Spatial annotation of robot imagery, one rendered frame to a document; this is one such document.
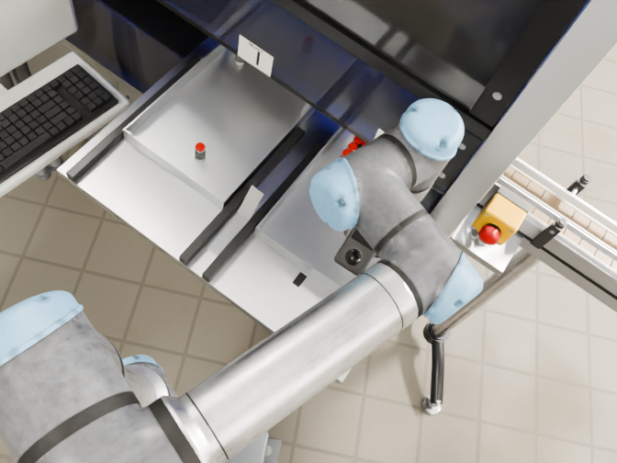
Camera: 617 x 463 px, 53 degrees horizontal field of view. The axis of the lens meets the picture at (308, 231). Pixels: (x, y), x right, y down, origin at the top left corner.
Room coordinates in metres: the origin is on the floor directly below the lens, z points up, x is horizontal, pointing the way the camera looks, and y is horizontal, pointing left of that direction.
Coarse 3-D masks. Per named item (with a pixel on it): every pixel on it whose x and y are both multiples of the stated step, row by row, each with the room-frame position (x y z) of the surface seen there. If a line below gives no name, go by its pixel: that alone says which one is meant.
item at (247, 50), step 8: (240, 40) 0.85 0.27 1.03; (248, 40) 0.85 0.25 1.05; (240, 48) 0.85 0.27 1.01; (248, 48) 0.85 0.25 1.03; (256, 48) 0.84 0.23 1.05; (240, 56) 0.85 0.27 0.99; (248, 56) 0.85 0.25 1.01; (256, 56) 0.84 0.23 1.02; (264, 56) 0.83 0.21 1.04; (272, 56) 0.83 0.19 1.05; (264, 64) 0.83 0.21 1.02; (272, 64) 0.83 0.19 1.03; (264, 72) 0.83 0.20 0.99
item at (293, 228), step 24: (336, 144) 0.81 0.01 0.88; (312, 168) 0.73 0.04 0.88; (288, 192) 0.64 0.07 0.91; (432, 192) 0.78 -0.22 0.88; (288, 216) 0.60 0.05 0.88; (312, 216) 0.62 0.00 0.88; (264, 240) 0.52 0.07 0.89; (288, 240) 0.55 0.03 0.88; (312, 240) 0.57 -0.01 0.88; (336, 240) 0.59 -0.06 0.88; (312, 264) 0.52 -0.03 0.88; (336, 264) 0.54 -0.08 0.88; (336, 288) 0.48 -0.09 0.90
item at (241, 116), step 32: (224, 64) 0.90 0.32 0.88; (160, 96) 0.74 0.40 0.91; (192, 96) 0.79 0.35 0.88; (224, 96) 0.82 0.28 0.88; (256, 96) 0.85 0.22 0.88; (288, 96) 0.88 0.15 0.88; (128, 128) 0.64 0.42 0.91; (160, 128) 0.68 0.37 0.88; (192, 128) 0.71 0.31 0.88; (224, 128) 0.74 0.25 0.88; (256, 128) 0.77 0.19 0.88; (288, 128) 0.80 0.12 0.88; (160, 160) 0.60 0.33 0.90; (192, 160) 0.64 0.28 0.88; (224, 160) 0.67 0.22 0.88; (256, 160) 0.70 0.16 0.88; (224, 192) 0.60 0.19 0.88
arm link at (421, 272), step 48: (384, 240) 0.33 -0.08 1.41; (432, 240) 0.34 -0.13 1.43; (384, 288) 0.27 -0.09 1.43; (432, 288) 0.29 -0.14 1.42; (480, 288) 0.31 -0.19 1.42; (288, 336) 0.19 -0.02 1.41; (336, 336) 0.20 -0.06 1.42; (384, 336) 0.23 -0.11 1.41; (240, 384) 0.13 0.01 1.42; (288, 384) 0.14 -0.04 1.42; (96, 432) 0.04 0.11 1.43; (144, 432) 0.06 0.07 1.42; (192, 432) 0.07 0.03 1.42; (240, 432) 0.09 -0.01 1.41
